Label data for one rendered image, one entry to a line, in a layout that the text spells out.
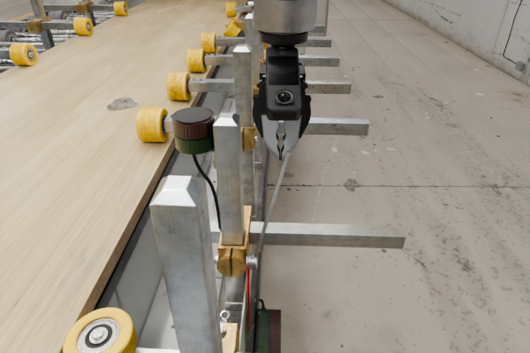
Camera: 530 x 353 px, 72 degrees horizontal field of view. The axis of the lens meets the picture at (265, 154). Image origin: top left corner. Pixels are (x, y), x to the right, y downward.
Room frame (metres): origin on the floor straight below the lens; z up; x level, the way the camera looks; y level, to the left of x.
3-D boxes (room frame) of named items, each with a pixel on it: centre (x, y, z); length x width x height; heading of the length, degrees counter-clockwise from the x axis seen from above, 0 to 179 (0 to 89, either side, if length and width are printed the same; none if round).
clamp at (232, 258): (0.50, 0.06, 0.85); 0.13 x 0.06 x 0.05; 178
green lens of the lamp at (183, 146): (0.48, 0.10, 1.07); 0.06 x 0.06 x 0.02
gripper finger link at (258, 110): (0.53, 0.00, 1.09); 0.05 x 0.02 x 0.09; 88
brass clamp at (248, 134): (0.75, 0.04, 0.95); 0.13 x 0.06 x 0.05; 178
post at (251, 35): (0.97, 0.03, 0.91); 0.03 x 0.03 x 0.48; 88
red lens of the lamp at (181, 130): (0.48, 0.10, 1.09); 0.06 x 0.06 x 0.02
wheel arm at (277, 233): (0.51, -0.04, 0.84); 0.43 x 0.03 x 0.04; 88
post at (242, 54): (0.72, 0.04, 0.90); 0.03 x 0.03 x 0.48; 88
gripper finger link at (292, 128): (0.55, -0.04, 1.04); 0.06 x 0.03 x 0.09; 178
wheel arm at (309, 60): (1.26, -0.01, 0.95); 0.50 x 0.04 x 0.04; 88
